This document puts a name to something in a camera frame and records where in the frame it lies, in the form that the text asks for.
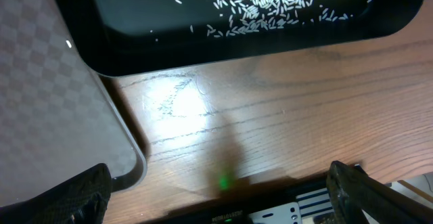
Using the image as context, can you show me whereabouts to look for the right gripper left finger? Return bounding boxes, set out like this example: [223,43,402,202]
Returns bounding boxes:
[1,163,112,224]

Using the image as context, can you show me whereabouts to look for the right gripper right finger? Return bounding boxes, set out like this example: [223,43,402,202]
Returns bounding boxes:
[326,161,432,223]

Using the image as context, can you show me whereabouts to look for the black waste tray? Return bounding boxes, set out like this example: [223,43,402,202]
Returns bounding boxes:
[55,0,424,77]

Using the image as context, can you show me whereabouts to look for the dark brown serving tray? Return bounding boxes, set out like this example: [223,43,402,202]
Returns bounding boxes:
[1,0,147,206]

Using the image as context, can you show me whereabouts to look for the food scraps pile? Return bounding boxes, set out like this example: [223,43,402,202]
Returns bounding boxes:
[174,0,378,39]

